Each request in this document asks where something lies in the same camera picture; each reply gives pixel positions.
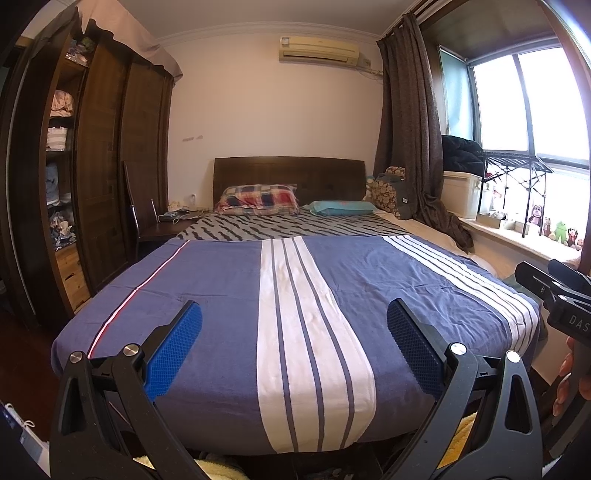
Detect right hand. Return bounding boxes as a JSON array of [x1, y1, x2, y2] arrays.
[[552, 337, 575, 418]]

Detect yellow fluffy right leg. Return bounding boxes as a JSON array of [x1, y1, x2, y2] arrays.
[[438, 413, 477, 469]]

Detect yellow fluffy leg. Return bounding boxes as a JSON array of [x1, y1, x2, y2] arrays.
[[138, 453, 250, 480], [438, 413, 477, 469]]

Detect plush toys on sill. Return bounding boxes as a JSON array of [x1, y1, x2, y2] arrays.
[[527, 205, 584, 251]]

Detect phone screen device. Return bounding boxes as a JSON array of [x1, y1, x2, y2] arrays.
[[0, 405, 48, 480]]

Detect yellow fluffy left leg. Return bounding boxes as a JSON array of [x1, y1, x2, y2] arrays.
[[138, 453, 250, 480]]

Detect black metal rack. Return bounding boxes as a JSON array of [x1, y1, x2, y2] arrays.
[[478, 150, 553, 238]]

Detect white storage box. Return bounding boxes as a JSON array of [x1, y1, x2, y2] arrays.
[[441, 171, 482, 220]]

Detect black jacket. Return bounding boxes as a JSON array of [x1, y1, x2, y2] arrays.
[[442, 135, 485, 177]]

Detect dark bedside table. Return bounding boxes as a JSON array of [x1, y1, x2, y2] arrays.
[[137, 215, 201, 243]]

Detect blue white striped bedspread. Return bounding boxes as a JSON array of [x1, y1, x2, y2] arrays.
[[51, 235, 540, 455]]

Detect patterned brown cushion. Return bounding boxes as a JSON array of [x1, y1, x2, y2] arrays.
[[368, 166, 417, 220]]

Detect brown curtain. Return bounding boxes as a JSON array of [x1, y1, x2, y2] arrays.
[[374, 14, 474, 251]]

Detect black white zebra blanket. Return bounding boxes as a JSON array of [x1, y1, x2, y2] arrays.
[[176, 210, 409, 242]]

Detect teal pillow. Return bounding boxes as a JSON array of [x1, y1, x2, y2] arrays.
[[304, 200, 376, 217]]

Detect dark wooden headboard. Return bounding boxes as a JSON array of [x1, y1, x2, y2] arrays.
[[212, 156, 366, 205]]

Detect plaid red blue pillow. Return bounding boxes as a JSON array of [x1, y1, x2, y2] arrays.
[[214, 184, 300, 215]]

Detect dark wooden wardrobe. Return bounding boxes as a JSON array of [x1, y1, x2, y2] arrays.
[[1, 1, 181, 327]]

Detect wall air conditioner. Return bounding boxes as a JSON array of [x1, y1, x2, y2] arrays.
[[279, 36, 360, 67]]

